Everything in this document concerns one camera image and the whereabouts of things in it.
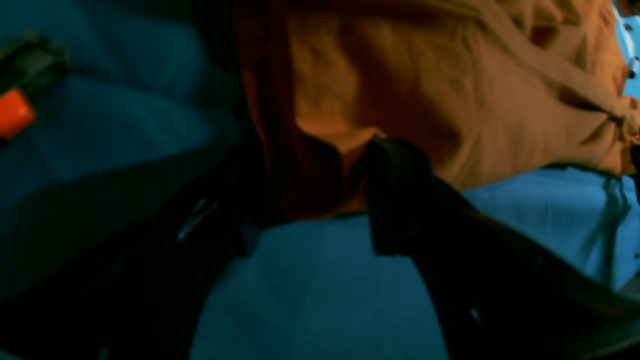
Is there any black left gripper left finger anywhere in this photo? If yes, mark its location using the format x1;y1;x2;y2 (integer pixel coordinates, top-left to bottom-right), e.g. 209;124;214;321
1;144;265;360

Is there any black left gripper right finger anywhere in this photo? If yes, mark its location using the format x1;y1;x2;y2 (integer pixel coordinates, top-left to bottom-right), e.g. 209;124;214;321
362;137;640;360

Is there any orange t-shirt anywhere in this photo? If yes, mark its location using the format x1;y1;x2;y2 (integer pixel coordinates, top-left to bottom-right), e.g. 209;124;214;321
234;0;639;218

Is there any teal table cloth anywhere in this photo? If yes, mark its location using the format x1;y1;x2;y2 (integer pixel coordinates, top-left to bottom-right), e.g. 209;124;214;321
1;0;639;360

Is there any orange black utility knife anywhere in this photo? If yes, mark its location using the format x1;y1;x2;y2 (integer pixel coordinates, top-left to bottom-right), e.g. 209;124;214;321
0;31;70;146

